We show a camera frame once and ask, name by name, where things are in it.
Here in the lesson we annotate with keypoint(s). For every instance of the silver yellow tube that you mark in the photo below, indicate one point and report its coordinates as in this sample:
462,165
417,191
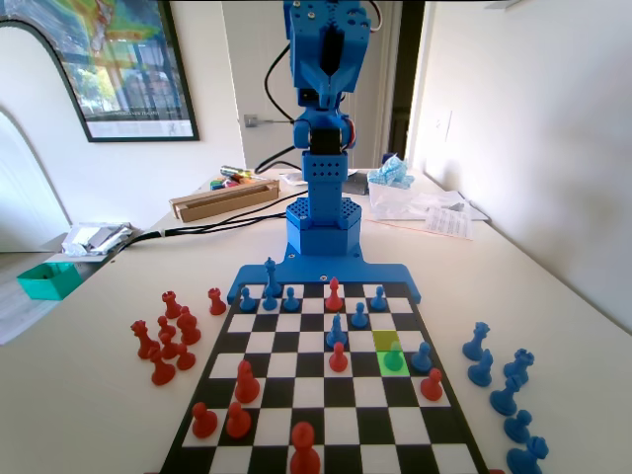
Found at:
236,172

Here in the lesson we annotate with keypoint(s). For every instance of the blue chess queen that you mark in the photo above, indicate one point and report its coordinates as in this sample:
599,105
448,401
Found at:
476,345

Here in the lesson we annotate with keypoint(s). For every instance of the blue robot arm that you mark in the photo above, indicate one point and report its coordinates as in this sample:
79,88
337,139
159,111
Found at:
323,224

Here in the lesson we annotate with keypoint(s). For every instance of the clear plastic bag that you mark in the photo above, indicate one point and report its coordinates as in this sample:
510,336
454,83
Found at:
400,202

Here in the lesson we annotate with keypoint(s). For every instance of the white paper sheet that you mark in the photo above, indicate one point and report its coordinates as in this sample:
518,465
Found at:
476,212
291,179

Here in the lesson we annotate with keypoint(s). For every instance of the blue chess pawn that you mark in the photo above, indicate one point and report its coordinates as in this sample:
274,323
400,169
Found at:
378,299
393,360
358,318
290,301
517,428
421,359
247,301

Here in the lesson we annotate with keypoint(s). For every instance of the blue king back row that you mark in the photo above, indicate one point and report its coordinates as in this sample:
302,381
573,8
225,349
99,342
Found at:
270,286

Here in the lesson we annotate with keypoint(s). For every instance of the white door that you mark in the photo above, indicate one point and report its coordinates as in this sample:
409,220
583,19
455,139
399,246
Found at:
247,74

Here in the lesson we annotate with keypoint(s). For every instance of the red chess bishop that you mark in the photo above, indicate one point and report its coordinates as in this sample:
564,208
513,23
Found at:
162,372
246,385
334,298

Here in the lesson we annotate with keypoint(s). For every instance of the blue white wrapped bundle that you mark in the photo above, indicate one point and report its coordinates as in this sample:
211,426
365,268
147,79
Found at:
390,173

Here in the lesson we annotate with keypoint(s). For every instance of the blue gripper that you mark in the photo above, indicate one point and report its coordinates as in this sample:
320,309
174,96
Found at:
330,79

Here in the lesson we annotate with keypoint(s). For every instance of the red piece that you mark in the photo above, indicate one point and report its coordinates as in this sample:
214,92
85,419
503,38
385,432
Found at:
304,451

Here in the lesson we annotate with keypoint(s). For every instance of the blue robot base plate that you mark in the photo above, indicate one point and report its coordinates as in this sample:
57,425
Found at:
306,271

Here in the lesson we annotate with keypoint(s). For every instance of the red chess rook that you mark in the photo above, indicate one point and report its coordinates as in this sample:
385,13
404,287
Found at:
171,307
216,303

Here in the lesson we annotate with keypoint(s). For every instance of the black white chessboard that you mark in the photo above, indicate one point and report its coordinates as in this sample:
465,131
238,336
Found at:
316,395

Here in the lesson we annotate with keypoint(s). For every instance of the crumpled silver packaging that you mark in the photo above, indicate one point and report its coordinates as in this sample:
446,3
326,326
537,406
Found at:
99,237

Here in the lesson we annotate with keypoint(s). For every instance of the red chess pawn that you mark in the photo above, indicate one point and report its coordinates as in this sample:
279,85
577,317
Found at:
238,423
165,326
432,389
169,348
185,359
338,359
204,423

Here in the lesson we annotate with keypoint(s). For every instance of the green plastic bin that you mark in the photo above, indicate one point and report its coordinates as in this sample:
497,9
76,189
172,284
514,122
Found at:
44,289

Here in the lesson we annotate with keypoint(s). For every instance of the grey flat packet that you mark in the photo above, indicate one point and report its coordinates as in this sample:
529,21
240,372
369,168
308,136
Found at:
356,185

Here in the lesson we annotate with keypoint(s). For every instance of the long cardboard box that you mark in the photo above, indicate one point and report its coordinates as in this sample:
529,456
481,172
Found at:
222,203

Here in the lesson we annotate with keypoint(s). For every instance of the small red object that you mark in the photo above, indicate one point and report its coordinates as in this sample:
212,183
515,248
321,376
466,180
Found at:
497,471

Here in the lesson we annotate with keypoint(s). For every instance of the black framed poster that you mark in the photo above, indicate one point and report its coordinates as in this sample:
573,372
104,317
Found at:
128,74

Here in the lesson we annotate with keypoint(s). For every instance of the blue plastic rook piece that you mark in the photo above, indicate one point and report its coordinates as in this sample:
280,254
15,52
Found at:
518,366

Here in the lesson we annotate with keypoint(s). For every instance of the coloured marker set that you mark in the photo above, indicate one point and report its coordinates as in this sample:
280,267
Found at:
222,185

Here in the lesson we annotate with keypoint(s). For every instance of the white arched panel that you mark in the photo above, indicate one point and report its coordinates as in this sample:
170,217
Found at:
29,89

